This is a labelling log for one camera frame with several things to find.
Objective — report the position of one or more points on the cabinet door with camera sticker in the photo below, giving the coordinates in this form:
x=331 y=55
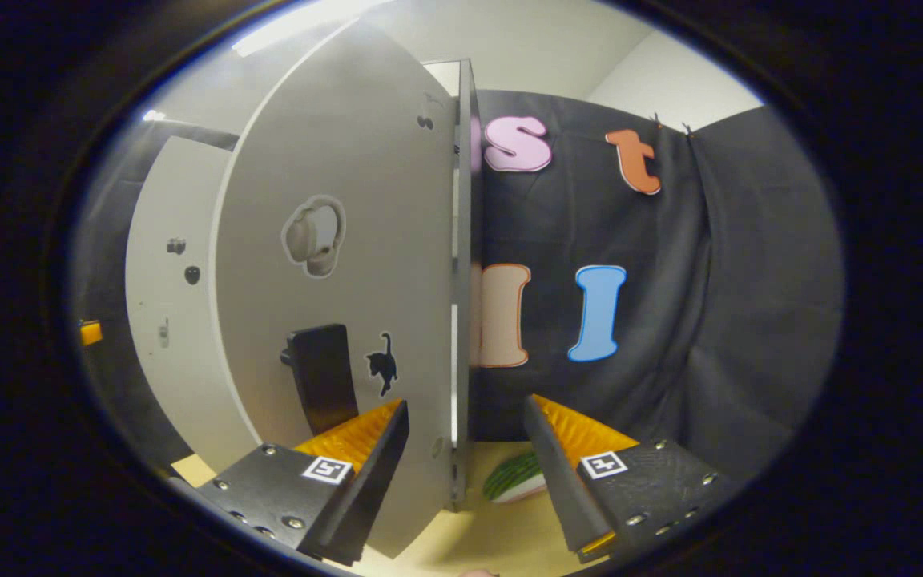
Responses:
x=165 y=200

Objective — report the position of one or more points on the black backdrop cloth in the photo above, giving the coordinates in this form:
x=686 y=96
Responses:
x=734 y=280

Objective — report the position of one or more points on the cabinet door with headphone sticker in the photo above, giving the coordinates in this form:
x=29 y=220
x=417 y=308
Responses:
x=365 y=160

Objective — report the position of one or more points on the white and grey cabinet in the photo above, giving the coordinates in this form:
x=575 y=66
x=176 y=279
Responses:
x=468 y=240

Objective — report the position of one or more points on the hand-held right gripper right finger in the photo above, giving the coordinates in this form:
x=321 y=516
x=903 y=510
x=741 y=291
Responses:
x=562 y=481

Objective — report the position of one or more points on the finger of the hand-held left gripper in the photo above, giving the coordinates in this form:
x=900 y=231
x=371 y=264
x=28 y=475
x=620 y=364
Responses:
x=90 y=332

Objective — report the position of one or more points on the watermelon slice toy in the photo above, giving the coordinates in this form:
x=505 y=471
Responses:
x=513 y=477

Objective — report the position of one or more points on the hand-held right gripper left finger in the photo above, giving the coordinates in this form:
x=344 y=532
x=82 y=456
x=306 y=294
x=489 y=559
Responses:
x=369 y=481

